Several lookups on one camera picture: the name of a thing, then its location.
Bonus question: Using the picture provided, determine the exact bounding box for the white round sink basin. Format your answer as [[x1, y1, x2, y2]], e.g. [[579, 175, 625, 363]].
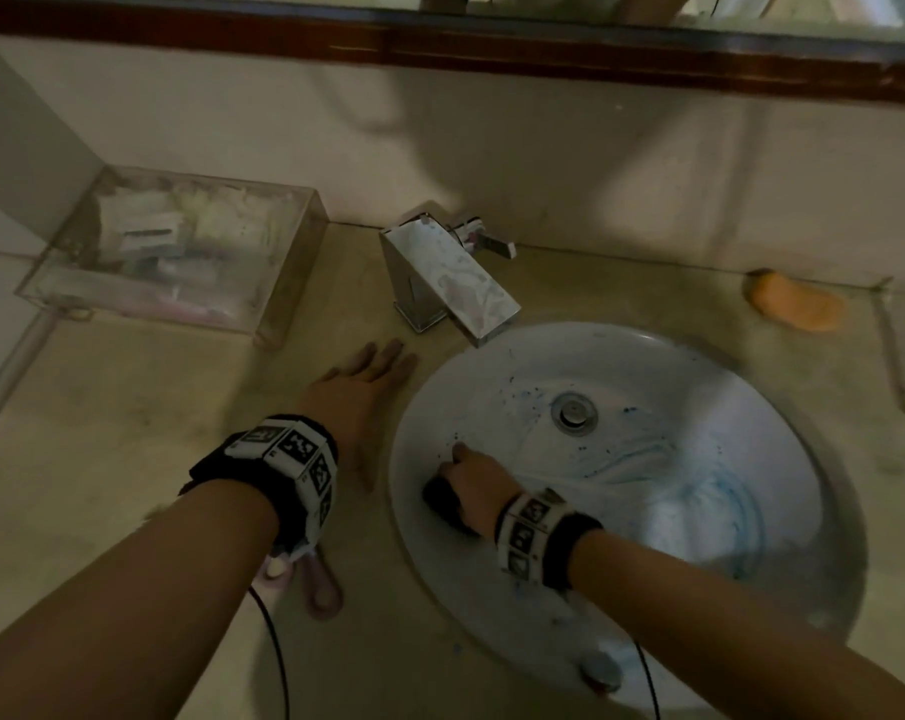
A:
[[388, 320, 870, 715]]

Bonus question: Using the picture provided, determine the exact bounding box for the white toiletry packet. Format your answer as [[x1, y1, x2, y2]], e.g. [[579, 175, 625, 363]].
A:
[[113, 209, 185, 257]]

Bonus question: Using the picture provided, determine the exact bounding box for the thin black cable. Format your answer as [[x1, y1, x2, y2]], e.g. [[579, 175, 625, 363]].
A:
[[247, 584, 292, 720], [632, 640, 664, 720]]

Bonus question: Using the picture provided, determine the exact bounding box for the pink strap loop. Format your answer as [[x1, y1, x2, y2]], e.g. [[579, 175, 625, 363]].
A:
[[260, 548, 345, 622]]

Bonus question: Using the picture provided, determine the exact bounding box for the person's right forearm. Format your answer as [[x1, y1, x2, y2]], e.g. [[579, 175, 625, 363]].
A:
[[567, 528, 905, 720]]

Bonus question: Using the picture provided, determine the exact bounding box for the black scrubbing sponge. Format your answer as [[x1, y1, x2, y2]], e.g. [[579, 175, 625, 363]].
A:
[[421, 475, 482, 538]]

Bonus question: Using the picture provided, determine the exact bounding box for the wood framed mirror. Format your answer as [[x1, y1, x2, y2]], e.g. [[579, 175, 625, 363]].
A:
[[0, 0, 905, 110]]

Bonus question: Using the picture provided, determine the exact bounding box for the person's left forearm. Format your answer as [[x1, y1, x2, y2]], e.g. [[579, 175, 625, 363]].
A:
[[0, 479, 282, 720]]

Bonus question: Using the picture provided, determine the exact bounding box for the clear acrylic amenity box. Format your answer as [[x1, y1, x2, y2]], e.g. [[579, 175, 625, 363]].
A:
[[15, 166, 330, 348]]

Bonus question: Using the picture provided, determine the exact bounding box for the chrome sink drain stopper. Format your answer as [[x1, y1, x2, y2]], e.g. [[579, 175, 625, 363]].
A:
[[550, 391, 599, 436]]

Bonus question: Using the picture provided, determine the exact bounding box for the person's right hand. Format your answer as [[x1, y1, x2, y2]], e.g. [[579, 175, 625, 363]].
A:
[[443, 442, 530, 539]]

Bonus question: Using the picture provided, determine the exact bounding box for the pile of wrapped toiletries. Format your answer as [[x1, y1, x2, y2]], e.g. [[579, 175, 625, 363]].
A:
[[96, 183, 288, 323]]

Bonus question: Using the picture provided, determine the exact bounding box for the person's left hand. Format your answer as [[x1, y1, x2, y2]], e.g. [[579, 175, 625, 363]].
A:
[[296, 340, 423, 490]]

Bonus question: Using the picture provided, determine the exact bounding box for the orange soap bar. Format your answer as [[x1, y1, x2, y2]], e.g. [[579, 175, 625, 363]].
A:
[[744, 268, 849, 335]]

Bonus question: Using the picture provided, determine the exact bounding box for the chrome square faucet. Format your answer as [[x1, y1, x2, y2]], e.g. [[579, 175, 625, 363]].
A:
[[379, 202, 523, 349]]

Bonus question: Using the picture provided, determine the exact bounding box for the black marker wristband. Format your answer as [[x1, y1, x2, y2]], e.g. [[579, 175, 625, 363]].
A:
[[180, 413, 341, 565], [494, 488, 604, 594]]

